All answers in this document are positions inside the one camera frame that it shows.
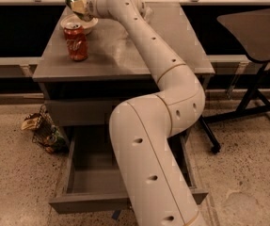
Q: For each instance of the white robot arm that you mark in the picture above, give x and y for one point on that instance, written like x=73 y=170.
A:
x=139 y=127

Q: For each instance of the grey wooden cabinet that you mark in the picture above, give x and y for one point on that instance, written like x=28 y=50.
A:
x=114 y=68

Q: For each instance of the white paper bowl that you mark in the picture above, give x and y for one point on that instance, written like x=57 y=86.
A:
x=73 y=19

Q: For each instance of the clear plastic water bottle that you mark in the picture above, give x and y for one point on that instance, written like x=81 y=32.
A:
x=148 y=14

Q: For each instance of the snack packet on floor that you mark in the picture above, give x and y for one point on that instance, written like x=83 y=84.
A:
x=32 y=122

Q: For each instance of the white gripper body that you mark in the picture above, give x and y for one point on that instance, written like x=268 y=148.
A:
x=90 y=5

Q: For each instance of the wire basket with snacks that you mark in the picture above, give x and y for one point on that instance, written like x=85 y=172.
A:
x=47 y=135

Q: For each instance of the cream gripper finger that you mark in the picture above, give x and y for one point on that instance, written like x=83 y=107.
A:
x=79 y=6

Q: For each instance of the open grey lower drawer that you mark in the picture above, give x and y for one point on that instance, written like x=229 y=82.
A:
x=93 y=182

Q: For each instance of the black side table with stand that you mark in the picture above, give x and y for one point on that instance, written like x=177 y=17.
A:
x=252 y=30

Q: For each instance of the closed grey upper drawer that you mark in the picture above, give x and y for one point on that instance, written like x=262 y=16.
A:
x=78 y=112

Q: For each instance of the red cola can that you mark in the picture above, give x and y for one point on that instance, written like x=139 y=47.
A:
x=76 y=41

